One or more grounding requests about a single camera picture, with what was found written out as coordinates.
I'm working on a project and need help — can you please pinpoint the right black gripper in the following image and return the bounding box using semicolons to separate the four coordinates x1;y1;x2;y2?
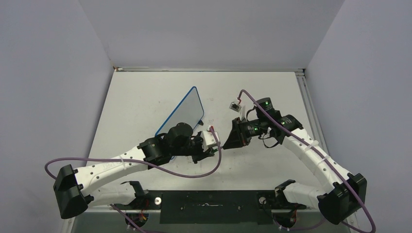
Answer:
224;116;268;149

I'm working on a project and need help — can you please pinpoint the blue framed whiteboard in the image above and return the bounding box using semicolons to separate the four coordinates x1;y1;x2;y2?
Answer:
154;86;206;161

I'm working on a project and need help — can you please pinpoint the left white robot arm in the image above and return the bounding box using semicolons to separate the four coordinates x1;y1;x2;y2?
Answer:
53;122;222;219

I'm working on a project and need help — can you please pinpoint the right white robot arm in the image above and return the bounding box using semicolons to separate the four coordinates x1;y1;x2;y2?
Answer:
223;98;367;225

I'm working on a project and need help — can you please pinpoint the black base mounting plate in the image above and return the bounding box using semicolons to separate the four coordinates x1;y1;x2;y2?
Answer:
116;190;306;225

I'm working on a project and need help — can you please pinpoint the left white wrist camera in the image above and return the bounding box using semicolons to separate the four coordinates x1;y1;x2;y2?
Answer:
200;125;220;152

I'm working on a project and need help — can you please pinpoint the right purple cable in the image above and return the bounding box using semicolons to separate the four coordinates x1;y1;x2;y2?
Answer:
237;89;377;233

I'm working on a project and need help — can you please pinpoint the aluminium frame rail right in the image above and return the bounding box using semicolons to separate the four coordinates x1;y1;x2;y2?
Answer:
295;69;330;155

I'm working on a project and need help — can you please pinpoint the aluminium frame rail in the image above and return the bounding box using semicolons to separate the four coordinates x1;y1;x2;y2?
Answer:
114;67;304;73
295;69;330;155

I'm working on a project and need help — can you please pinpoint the aluminium frame rail back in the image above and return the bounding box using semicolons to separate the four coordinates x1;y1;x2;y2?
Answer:
114;67;304;73

